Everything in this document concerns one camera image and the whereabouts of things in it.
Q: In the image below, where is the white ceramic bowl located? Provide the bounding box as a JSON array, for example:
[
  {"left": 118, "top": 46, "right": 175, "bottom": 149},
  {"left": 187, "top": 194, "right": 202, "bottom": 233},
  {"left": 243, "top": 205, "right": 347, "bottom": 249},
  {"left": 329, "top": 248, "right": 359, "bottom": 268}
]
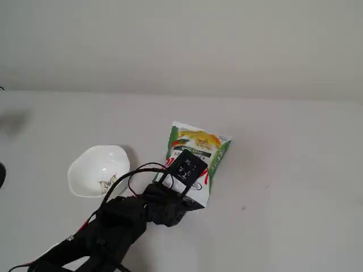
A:
[{"left": 67, "top": 144, "right": 131, "bottom": 198}]

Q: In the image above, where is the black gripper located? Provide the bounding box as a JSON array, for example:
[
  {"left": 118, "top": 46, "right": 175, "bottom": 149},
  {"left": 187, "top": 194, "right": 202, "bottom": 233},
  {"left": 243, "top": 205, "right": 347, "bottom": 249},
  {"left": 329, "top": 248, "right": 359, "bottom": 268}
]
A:
[{"left": 143, "top": 182, "right": 205, "bottom": 228}]

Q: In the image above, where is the veggie straws snack packet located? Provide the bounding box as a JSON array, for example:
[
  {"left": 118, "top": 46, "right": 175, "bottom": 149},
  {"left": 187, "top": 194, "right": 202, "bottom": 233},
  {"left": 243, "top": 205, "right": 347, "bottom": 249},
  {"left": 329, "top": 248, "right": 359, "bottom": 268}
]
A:
[{"left": 153, "top": 121, "right": 233, "bottom": 212}]

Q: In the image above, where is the black camera circuit board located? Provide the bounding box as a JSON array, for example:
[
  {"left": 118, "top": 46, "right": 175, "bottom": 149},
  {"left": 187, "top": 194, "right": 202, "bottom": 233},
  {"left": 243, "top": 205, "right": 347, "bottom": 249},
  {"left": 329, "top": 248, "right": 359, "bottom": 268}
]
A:
[{"left": 166, "top": 149, "right": 208, "bottom": 185}]

